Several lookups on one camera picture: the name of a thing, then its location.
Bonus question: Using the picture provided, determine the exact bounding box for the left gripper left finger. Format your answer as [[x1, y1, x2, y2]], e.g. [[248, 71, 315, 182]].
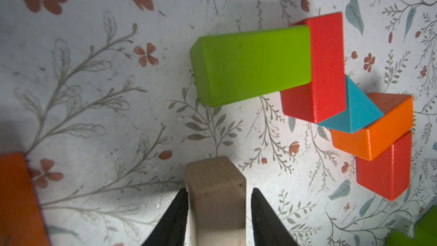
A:
[[142, 188, 189, 246]]

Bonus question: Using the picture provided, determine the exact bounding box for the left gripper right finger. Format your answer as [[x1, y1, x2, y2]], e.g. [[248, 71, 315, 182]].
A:
[[251, 188, 298, 246]]

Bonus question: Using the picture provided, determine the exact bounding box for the natural wood block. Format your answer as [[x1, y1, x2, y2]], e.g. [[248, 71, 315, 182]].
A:
[[185, 156, 246, 246]]

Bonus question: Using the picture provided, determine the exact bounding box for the red rectangular block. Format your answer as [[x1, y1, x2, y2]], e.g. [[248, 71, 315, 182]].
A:
[[356, 131, 413, 201]]

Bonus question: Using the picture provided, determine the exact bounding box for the orange rectangular block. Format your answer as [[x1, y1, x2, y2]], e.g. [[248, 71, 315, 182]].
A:
[[331, 92, 414, 161]]

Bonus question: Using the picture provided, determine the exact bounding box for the teal triangle block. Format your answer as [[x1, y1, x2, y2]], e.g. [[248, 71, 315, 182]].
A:
[[318, 75, 384, 134]]

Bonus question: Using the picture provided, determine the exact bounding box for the green block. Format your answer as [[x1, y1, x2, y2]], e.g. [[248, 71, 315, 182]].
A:
[[190, 25, 311, 107], [385, 204, 437, 246]]

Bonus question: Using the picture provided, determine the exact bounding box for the orange block left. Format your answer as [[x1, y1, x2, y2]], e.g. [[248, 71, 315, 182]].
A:
[[1, 153, 51, 246]]

